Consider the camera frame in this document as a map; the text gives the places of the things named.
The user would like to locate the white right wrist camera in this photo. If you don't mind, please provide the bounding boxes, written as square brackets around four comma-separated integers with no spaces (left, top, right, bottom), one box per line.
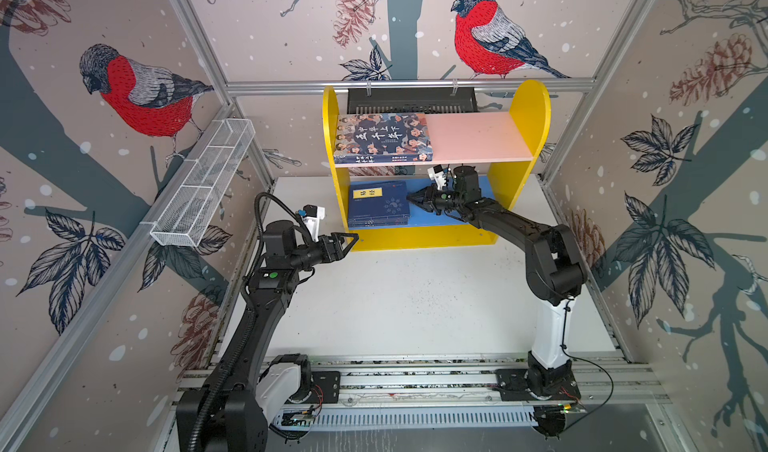
[427,165,451,190]

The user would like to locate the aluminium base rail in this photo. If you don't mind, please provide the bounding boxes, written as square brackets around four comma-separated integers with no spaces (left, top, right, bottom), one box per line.
[274,353,670,432]

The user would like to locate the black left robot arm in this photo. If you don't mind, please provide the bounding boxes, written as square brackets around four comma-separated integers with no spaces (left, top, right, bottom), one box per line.
[176,192,359,451]

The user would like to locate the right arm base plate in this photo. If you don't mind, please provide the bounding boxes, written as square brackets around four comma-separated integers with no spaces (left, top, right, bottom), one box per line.
[493,368,581,403]

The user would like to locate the white wire mesh basket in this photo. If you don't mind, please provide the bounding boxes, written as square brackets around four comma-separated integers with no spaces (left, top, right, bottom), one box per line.
[150,118,255,247]

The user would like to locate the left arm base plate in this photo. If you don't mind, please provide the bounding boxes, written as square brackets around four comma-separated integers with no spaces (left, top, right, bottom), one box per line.
[285,371,341,406]

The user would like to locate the black vent panel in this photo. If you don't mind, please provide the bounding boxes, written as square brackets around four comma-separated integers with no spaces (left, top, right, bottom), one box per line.
[347,87,478,114]

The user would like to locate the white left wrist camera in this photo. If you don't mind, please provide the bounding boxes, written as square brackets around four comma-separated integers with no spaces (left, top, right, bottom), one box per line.
[298,204,325,242]

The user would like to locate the yellow pink blue bookshelf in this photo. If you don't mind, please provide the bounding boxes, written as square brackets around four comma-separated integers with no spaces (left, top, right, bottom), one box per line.
[322,79,553,254]

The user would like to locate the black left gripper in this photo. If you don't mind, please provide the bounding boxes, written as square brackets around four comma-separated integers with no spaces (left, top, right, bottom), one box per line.
[288,233,357,273]

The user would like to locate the horizontal aluminium frame bar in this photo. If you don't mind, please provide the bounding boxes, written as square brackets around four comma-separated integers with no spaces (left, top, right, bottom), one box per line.
[224,78,598,97]

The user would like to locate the colourful illustrated thick book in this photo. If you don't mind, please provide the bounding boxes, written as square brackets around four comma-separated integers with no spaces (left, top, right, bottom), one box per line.
[332,113,433,165]

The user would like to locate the blue book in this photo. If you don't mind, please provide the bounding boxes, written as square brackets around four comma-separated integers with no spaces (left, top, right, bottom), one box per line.
[348,181,410,220]
[348,213,410,229]

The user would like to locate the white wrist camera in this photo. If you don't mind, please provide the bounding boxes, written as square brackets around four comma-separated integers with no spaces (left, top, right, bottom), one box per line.
[298,204,325,242]
[427,165,451,190]

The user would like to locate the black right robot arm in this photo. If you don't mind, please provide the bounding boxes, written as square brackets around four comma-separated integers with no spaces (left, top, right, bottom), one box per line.
[407,166,587,399]

